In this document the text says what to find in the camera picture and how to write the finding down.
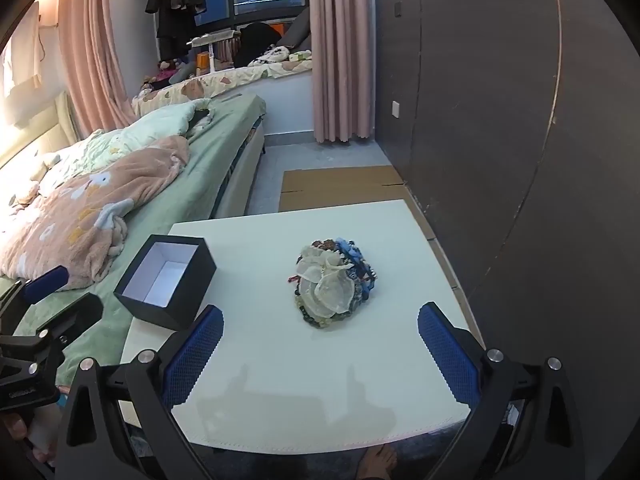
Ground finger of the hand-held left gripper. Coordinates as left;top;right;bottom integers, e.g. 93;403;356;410
30;292;105;361
0;265;70;333

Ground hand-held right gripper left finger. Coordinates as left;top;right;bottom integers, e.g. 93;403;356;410
54;304;225;480

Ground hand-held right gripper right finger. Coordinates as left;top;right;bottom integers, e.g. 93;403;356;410
417;301;588;480

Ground black gift box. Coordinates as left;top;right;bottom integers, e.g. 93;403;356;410
113;234;217;331

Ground pile of bead bracelets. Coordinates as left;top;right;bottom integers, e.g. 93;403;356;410
287;235;379;330

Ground white organza pouch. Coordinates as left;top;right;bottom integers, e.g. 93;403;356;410
295;246;357;320

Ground person's left hand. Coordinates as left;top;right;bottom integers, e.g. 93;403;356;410
0;400;63;466

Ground peach printed fleece blanket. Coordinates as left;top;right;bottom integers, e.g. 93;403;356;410
0;135;191;292

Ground person's foot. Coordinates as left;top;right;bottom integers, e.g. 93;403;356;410
356;444;401;480

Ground cream padded headboard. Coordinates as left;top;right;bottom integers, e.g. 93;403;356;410
0;91;77;171

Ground bed with green sheet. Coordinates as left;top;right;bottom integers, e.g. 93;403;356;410
0;94;267;386

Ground pale green pillow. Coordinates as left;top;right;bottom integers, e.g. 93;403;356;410
30;99;218;182

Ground flat brown cardboard sheet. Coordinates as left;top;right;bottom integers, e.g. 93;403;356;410
278;165;441;241

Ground white hanging cloth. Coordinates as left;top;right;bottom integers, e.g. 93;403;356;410
0;2;43;126

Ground pink curtain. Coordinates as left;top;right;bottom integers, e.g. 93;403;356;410
307;0;376;145
57;0;138;133

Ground heap of stuffed toys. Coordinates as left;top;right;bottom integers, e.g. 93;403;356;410
141;57;193;88

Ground dark brown wardrobe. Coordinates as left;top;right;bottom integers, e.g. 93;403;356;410
374;0;640;461

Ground floral window seat cushion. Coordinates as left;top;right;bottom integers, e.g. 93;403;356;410
131;57;313;116

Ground white drying rack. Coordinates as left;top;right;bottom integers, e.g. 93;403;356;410
186;30;243;73

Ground hanging dark clothes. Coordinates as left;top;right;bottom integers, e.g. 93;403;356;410
145;0;207;61

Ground white black patterned cloth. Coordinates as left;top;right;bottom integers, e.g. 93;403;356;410
248;45;291;67

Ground black clothing heap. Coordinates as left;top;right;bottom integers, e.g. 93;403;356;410
235;22;283;67

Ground grey pillow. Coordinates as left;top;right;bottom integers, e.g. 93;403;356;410
275;12;313;53

